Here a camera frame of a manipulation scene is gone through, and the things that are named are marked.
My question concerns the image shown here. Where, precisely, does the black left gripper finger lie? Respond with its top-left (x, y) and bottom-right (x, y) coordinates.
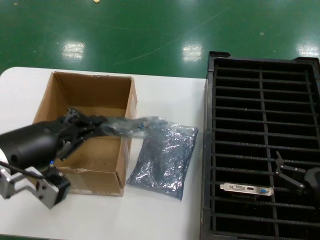
top-left (57, 124), bottom-right (106, 162)
top-left (62, 106), bottom-right (109, 131)

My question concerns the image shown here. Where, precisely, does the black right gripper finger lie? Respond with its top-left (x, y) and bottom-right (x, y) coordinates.
top-left (274, 150), bottom-right (306, 196)

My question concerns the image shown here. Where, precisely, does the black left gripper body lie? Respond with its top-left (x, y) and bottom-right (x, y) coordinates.
top-left (0, 117), bottom-right (76, 168)

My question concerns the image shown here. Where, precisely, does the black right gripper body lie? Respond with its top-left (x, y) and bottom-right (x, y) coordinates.
top-left (303, 168), bottom-right (320, 195)

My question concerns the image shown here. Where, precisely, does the translucent grey antistatic bag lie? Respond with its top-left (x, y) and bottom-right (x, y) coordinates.
top-left (99, 115), bottom-right (176, 138)

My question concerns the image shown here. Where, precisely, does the brown cardboard box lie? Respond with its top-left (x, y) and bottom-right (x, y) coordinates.
top-left (15, 71), bottom-right (139, 198)

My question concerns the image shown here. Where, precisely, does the black slotted plastic container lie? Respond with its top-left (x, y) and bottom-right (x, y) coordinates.
top-left (199, 50), bottom-right (320, 240)

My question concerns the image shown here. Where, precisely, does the crinkled silver antistatic bag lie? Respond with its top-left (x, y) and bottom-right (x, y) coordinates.
top-left (125, 123), bottom-right (200, 201)

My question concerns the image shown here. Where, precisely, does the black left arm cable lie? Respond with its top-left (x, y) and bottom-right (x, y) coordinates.
top-left (0, 159), bottom-right (48, 180)

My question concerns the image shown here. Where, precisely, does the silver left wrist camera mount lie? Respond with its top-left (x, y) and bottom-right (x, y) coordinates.
top-left (0, 164), bottom-right (71, 210)

